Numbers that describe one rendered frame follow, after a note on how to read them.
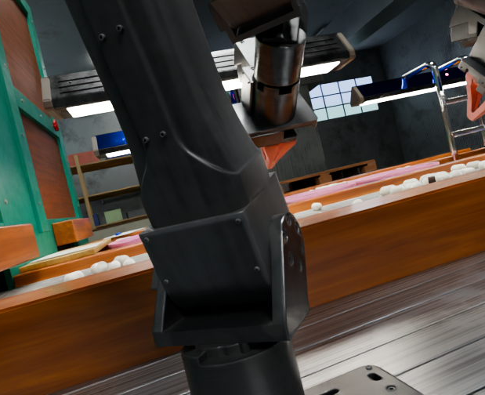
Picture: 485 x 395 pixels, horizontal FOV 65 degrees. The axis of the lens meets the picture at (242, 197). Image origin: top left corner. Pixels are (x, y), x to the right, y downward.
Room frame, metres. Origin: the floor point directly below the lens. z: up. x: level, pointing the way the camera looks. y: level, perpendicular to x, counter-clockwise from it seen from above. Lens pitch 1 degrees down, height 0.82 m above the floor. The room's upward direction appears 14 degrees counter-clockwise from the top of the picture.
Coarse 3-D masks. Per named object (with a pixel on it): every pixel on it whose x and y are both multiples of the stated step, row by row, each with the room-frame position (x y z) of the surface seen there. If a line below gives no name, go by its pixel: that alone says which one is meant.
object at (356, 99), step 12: (444, 72) 1.55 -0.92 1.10; (456, 72) 1.55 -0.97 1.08; (372, 84) 1.48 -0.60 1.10; (384, 84) 1.48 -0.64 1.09; (396, 84) 1.49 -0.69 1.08; (408, 84) 1.49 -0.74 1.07; (420, 84) 1.49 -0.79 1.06; (432, 84) 1.50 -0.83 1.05; (444, 84) 1.51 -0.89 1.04; (360, 96) 1.43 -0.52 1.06; (372, 96) 1.44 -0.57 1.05; (384, 96) 1.45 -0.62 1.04
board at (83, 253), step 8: (104, 240) 1.10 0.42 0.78; (72, 248) 1.05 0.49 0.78; (88, 248) 0.86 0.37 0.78; (96, 248) 0.85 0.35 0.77; (64, 256) 0.80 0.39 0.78; (72, 256) 0.81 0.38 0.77; (80, 256) 0.81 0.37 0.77; (32, 264) 0.79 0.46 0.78; (40, 264) 0.79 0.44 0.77; (48, 264) 0.79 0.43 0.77
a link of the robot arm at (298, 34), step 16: (272, 32) 0.42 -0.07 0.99; (288, 32) 0.42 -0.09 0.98; (304, 32) 0.43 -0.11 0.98; (256, 48) 0.43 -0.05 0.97; (272, 48) 0.41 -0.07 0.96; (288, 48) 0.41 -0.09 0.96; (304, 48) 0.42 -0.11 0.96; (256, 64) 0.44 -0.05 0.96; (272, 64) 0.42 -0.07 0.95; (288, 64) 0.42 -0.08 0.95; (256, 80) 0.45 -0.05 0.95; (272, 80) 0.44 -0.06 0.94; (288, 80) 0.44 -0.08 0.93
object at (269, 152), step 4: (276, 144) 0.50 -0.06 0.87; (264, 148) 0.50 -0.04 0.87; (268, 148) 0.50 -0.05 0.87; (272, 148) 0.50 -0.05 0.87; (276, 148) 0.50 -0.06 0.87; (264, 152) 0.56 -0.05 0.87; (268, 152) 0.51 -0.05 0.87; (272, 152) 0.51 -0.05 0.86; (276, 152) 0.52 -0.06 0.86; (264, 156) 0.56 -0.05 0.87; (268, 156) 0.52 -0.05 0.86; (272, 156) 0.53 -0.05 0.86; (264, 160) 0.57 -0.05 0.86; (268, 160) 0.54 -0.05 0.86; (272, 160) 0.54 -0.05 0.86; (268, 164) 0.55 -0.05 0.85; (272, 164) 0.55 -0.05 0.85; (268, 168) 0.56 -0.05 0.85
